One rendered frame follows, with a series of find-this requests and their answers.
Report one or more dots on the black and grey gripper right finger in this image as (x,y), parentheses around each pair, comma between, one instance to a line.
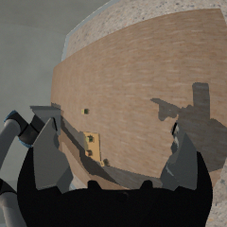
(185,172)

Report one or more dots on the tan mat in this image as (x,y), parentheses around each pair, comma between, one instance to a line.
(94,146)

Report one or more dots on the beige letter block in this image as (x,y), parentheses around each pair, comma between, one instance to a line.
(88,153)
(104,162)
(89,139)
(84,111)

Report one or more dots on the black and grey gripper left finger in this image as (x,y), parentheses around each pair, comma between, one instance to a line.
(45,174)

